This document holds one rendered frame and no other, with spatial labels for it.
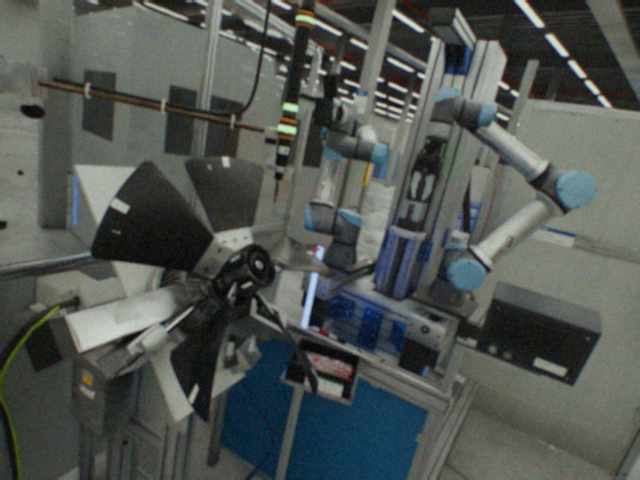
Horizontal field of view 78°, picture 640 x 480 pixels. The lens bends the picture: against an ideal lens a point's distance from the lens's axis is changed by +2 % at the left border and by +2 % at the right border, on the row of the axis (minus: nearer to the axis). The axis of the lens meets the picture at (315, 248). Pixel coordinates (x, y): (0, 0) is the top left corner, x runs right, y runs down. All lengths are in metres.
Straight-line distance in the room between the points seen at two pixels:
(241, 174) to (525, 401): 2.38
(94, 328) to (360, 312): 1.15
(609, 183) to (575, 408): 1.33
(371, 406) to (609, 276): 1.69
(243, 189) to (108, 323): 0.49
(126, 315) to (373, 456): 1.05
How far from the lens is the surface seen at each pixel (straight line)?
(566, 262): 2.70
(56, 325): 0.86
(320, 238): 5.87
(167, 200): 0.90
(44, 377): 1.75
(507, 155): 1.58
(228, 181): 1.13
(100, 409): 1.33
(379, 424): 1.54
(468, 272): 1.44
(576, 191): 1.48
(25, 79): 1.15
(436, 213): 1.77
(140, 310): 0.94
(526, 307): 1.21
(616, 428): 3.05
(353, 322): 1.78
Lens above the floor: 1.55
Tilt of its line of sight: 15 degrees down
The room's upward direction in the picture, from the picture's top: 12 degrees clockwise
